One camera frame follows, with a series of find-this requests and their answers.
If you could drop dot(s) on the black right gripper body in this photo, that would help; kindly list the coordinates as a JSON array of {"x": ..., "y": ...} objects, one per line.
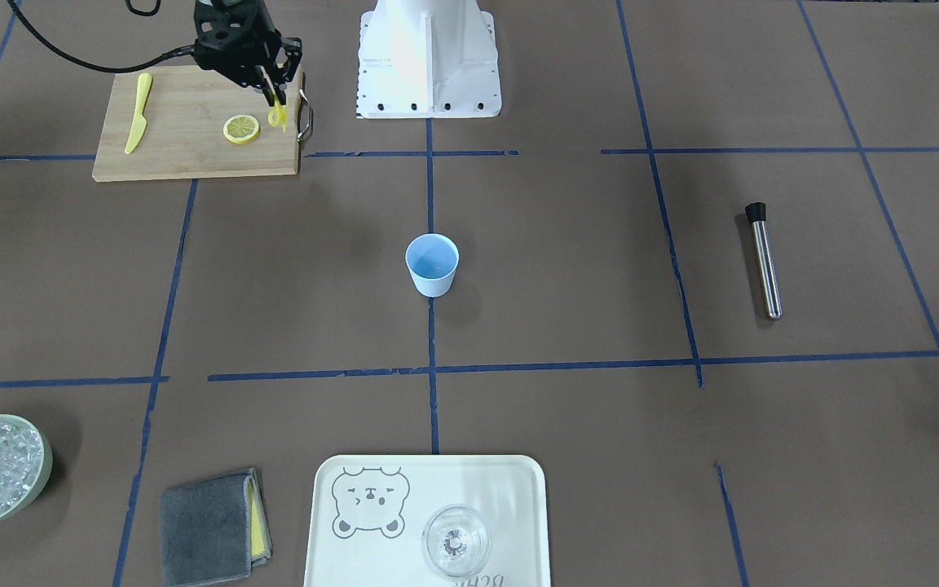
[{"x": 266, "y": 76}]

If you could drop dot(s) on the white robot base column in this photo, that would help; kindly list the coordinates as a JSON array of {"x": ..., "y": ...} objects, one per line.
[{"x": 428, "y": 60}]

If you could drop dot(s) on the yellow plastic knife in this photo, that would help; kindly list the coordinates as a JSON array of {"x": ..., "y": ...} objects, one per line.
[{"x": 138, "y": 124}]

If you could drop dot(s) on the bamboo cutting board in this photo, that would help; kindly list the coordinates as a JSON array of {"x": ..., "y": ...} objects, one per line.
[{"x": 185, "y": 112}]

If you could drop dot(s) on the clear wine glass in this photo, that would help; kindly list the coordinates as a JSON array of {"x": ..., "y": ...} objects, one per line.
[{"x": 456, "y": 542}]

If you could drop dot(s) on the yellow squeezed lemon wedge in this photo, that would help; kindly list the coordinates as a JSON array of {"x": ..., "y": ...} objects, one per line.
[{"x": 278, "y": 116}]

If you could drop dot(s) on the cream bear tray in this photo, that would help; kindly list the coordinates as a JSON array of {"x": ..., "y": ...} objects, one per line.
[{"x": 368, "y": 514}]

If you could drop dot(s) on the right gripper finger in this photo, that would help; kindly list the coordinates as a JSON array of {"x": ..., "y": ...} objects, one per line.
[{"x": 264, "y": 85}]

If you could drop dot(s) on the grey folded cloth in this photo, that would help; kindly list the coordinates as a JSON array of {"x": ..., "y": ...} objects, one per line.
[{"x": 214, "y": 531}]

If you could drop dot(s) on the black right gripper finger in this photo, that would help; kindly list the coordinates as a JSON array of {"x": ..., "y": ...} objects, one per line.
[{"x": 279, "y": 85}]

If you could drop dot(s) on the yellow lemon slice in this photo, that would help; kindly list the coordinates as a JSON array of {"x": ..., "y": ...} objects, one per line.
[{"x": 241, "y": 129}]

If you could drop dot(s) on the light blue cup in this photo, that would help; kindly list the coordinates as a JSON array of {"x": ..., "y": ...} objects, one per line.
[{"x": 432, "y": 260}]

